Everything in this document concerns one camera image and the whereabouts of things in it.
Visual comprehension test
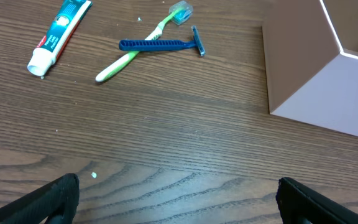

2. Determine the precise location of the white teal toothpaste tube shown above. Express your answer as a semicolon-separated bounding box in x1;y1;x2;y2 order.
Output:
27;0;93;77

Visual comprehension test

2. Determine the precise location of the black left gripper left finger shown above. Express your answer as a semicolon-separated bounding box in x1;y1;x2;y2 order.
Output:
0;173;80;224

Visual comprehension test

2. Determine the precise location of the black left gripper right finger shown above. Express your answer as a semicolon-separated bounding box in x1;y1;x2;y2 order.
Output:
276;177;358;224

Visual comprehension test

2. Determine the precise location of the blue disposable razor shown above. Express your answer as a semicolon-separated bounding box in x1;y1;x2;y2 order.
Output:
119;26;206;57

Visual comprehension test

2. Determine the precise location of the white cardboard box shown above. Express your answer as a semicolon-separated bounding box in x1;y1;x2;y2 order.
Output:
262;0;358;136

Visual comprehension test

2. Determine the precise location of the green white toothbrush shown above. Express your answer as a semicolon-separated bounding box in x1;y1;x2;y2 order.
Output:
95;1;193;83

